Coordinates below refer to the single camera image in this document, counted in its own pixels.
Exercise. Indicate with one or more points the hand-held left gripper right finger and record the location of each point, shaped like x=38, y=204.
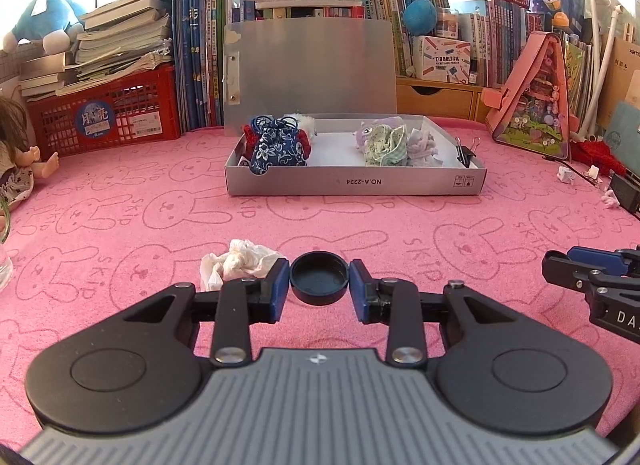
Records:
x=359, y=290

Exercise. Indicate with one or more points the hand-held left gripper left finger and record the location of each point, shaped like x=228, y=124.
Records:
x=279, y=290

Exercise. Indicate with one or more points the white crumpled tissue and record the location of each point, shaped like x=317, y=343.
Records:
x=235, y=260

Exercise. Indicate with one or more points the white plastic tubes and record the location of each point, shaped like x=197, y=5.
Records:
x=600, y=55

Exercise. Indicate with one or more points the teal folder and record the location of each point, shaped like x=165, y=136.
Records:
x=625, y=127

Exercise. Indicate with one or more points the red knitted cloth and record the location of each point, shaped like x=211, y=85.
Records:
x=595, y=155

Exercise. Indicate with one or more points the row of blue upright books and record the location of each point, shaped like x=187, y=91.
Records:
x=192, y=70

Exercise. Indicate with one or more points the white stationery box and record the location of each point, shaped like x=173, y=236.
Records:
x=442, y=60

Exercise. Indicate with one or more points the stack of lying books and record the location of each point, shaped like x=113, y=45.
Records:
x=125, y=35

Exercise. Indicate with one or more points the pink rabbit print blanket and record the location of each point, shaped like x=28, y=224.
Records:
x=150, y=225

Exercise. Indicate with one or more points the black binder clip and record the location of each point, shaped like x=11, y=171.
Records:
x=467, y=155

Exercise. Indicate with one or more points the black device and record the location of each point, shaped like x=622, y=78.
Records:
x=627, y=195

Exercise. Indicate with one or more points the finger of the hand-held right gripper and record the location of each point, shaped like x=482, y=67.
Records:
x=565, y=270
x=597, y=255

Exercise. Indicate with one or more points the small pinkish paper origami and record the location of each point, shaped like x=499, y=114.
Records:
x=611, y=200

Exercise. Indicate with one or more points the silver cardboard box with lid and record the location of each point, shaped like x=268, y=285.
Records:
x=350, y=186

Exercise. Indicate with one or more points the clear plastic stand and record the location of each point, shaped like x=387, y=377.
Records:
x=5, y=267

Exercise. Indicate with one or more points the blue floral pouch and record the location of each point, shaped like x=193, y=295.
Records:
x=277, y=152

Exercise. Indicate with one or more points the long-haired doll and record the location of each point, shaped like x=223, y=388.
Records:
x=12, y=170

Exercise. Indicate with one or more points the small white paper origami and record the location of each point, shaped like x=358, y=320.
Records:
x=566, y=176
x=595, y=174

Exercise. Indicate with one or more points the brown cardboard box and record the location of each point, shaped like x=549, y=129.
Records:
x=625, y=75

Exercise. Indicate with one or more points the wooden drawer unit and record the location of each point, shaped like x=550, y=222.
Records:
x=435, y=97

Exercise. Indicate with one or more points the red plastic crate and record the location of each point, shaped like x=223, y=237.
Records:
x=130, y=105

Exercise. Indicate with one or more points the white fluffy plush toy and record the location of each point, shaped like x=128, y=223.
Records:
x=306, y=123

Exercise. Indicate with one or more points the pink triangular toy house bag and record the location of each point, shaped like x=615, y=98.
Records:
x=530, y=110

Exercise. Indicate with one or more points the black round cap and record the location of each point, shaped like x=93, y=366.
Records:
x=320, y=277

